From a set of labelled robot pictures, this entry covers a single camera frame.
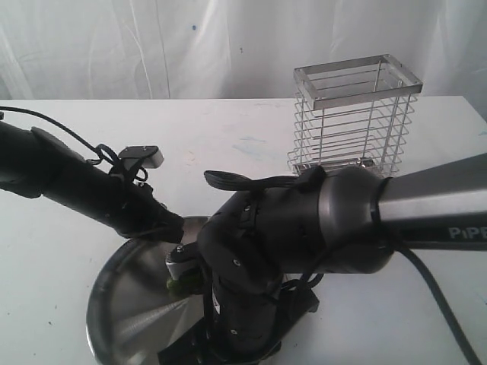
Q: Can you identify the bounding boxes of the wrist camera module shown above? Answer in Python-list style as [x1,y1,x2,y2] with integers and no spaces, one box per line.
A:
[118,145,164,170]
[165,242,199,281]

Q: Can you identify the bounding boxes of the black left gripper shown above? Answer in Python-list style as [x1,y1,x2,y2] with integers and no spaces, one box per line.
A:
[113,184,183,243]

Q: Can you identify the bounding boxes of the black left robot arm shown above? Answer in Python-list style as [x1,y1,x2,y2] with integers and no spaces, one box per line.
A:
[1,122,183,243]

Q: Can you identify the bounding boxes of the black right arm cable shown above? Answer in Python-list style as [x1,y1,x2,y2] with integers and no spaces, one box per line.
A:
[203,170,484,365]

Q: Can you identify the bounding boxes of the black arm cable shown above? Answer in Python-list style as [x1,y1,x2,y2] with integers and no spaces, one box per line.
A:
[0,106,153,183]
[203,170,484,365]

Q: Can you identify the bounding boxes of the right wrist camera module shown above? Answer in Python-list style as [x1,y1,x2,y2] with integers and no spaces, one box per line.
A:
[165,242,199,281]

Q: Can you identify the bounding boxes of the steel wire rack basket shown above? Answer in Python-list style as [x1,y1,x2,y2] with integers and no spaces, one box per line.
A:
[288,54,423,177]

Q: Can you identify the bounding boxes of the round stainless steel plate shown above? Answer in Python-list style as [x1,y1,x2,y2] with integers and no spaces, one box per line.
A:
[86,216,215,364]

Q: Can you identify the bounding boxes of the green cucumber piece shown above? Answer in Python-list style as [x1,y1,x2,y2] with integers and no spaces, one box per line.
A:
[166,277,204,298]

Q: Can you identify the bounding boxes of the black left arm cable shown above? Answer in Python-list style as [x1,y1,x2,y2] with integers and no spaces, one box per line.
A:
[0,106,153,183]

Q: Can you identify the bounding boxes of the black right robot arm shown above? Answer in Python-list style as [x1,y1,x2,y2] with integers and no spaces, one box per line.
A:
[158,154,486,364]

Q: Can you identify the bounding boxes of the white backdrop curtain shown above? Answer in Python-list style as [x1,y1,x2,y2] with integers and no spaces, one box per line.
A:
[1,1,486,105]

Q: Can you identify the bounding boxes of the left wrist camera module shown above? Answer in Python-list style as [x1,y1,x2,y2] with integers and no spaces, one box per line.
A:
[118,145,164,170]

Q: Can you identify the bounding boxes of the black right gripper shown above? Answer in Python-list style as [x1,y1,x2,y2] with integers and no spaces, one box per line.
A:
[158,289,319,364]

